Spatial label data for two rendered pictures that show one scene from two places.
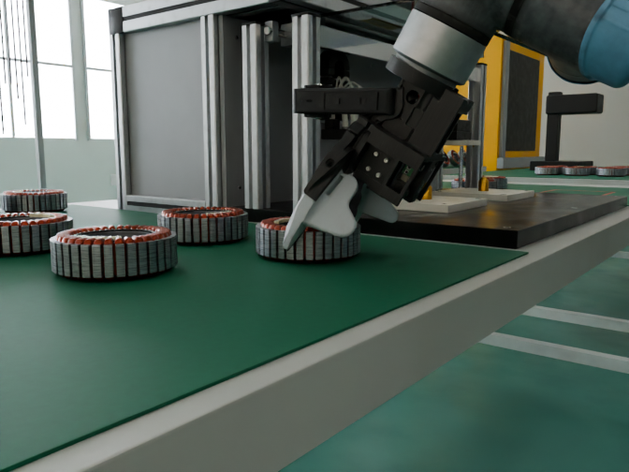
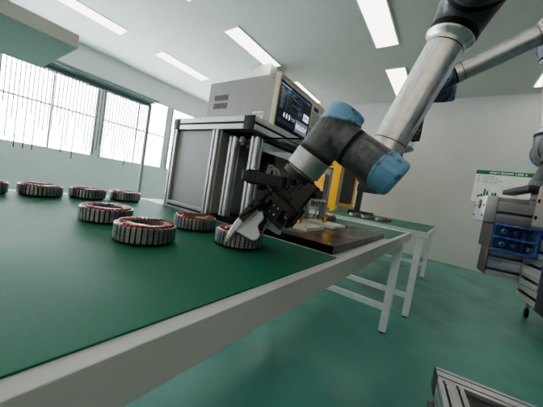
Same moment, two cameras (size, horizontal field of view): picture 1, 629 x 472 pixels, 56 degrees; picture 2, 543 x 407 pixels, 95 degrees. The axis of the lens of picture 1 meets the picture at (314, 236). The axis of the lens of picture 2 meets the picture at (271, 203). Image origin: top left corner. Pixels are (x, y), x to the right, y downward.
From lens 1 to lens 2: 0.06 m
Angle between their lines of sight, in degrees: 6
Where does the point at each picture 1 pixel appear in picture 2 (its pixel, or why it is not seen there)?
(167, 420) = (120, 345)
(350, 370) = (236, 316)
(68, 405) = (71, 327)
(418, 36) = (300, 157)
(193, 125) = (202, 174)
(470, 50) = (321, 167)
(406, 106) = (290, 186)
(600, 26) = (377, 168)
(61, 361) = (85, 294)
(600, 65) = (376, 184)
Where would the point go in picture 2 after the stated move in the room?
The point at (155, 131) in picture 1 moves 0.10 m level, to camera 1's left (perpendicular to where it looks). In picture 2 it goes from (185, 174) to (160, 169)
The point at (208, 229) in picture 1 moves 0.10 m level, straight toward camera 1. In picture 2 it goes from (195, 224) to (191, 232)
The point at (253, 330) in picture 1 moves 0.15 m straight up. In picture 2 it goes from (193, 287) to (211, 170)
